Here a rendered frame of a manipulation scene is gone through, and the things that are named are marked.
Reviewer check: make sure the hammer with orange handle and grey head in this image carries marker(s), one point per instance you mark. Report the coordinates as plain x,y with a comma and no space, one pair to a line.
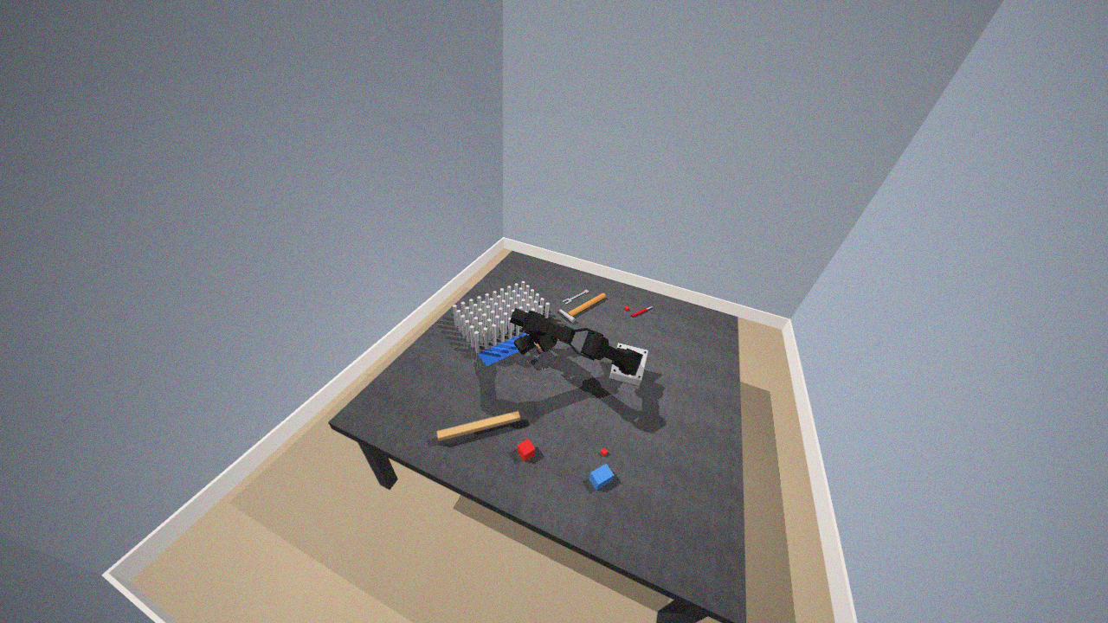
569,315

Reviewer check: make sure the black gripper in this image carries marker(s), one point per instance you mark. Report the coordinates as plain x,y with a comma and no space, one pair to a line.
526,343

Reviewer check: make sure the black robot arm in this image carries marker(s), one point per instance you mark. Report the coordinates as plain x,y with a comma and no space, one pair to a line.
595,346

